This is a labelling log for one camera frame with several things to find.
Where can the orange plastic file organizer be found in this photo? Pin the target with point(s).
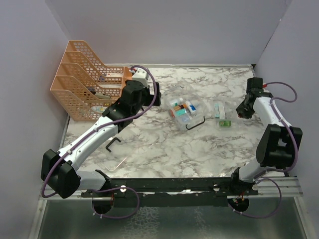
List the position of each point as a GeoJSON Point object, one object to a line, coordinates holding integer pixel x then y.
{"type": "Point", "coordinates": [81, 71]}

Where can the stapler in organizer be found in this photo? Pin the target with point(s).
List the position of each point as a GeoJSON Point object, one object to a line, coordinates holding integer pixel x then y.
{"type": "Point", "coordinates": [100, 95]}

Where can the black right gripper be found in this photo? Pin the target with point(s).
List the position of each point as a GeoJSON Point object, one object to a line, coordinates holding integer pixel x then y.
{"type": "Point", "coordinates": [246, 114]}

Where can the tube package in organizer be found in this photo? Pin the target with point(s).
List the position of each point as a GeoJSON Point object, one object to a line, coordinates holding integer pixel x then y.
{"type": "Point", "coordinates": [99, 109]}

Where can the small green box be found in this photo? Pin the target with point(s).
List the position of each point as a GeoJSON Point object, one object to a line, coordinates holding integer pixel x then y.
{"type": "Point", "coordinates": [225, 123]}

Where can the brown syrup bottle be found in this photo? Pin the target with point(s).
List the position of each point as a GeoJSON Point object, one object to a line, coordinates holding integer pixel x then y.
{"type": "Point", "coordinates": [179, 107]}

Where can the blue white tube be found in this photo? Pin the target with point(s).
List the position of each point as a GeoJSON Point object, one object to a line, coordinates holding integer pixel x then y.
{"type": "Point", "coordinates": [190, 107]}

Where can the clear compartment tray insert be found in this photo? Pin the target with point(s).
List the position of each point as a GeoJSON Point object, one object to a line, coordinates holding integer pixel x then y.
{"type": "Point", "coordinates": [225, 114]}

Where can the clear medicine kit box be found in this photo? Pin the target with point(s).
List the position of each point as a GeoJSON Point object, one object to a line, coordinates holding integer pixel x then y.
{"type": "Point", "coordinates": [187, 92]}

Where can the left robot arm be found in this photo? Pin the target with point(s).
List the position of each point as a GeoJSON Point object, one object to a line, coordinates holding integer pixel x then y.
{"type": "Point", "coordinates": [59, 169]}

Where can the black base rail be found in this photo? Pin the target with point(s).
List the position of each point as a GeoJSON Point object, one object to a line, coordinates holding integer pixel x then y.
{"type": "Point", "coordinates": [170, 192]}

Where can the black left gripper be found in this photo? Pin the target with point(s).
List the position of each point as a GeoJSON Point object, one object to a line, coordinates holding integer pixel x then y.
{"type": "Point", "coordinates": [150, 97]}

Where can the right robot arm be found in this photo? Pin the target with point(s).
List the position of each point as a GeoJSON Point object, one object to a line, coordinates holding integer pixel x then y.
{"type": "Point", "coordinates": [279, 145]}

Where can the red white box in organizer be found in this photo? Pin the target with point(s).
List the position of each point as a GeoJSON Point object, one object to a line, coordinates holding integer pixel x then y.
{"type": "Point", "coordinates": [114, 75]}

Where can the white plastic bottle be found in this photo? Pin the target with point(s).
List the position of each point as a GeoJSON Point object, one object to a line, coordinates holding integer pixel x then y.
{"type": "Point", "coordinates": [176, 102]}

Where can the teal bandage packet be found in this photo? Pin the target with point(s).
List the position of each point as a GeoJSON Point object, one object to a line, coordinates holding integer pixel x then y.
{"type": "Point", "coordinates": [181, 112]}

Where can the clear teal pad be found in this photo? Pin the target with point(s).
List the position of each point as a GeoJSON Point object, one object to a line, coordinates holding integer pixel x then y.
{"type": "Point", "coordinates": [219, 111]}

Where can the blue white gauze packet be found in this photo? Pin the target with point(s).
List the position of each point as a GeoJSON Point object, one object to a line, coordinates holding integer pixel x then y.
{"type": "Point", "coordinates": [185, 120]}

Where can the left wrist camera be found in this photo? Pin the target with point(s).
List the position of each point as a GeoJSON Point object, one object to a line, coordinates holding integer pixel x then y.
{"type": "Point", "coordinates": [140, 75]}

